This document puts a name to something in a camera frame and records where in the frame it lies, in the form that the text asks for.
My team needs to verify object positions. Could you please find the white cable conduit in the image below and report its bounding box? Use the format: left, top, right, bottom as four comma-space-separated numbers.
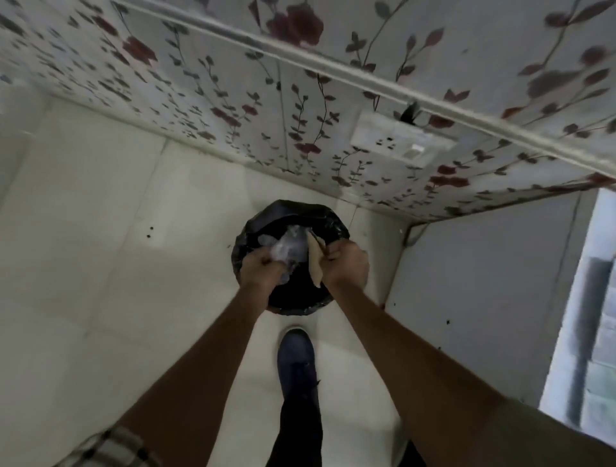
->
113, 0, 616, 180

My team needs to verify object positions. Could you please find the person's right forearm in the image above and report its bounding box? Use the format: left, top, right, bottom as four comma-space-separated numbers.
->
327, 279, 616, 467

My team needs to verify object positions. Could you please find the white wall socket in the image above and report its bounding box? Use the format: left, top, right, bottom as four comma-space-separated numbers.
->
350, 112, 457, 169

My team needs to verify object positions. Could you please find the person's right hand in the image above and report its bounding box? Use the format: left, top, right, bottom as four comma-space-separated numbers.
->
319, 239, 370, 291

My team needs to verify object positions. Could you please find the black trouser leg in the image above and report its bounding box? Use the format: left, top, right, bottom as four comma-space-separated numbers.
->
266, 380, 324, 467

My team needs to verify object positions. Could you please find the tan cardboard scrap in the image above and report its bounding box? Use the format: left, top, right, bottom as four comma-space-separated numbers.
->
306, 230, 329, 288

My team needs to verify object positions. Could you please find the person's left forearm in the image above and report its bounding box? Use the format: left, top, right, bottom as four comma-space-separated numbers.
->
115, 284, 277, 467

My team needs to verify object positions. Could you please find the black lined trash bin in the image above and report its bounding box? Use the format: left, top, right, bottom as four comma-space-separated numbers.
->
232, 200, 351, 317

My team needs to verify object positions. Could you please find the plaid shirt sleeve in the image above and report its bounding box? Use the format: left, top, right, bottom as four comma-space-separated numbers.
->
53, 424, 162, 467

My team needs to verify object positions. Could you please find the clear plastic wrapper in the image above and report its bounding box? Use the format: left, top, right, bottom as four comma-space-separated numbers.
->
257, 225, 311, 284

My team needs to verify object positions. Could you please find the dark blue shoe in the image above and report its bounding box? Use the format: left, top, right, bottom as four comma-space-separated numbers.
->
277, 328, 320, 405

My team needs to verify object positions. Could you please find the person's left hand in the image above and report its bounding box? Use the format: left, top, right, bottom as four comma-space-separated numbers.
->
239, 246, 287, 296

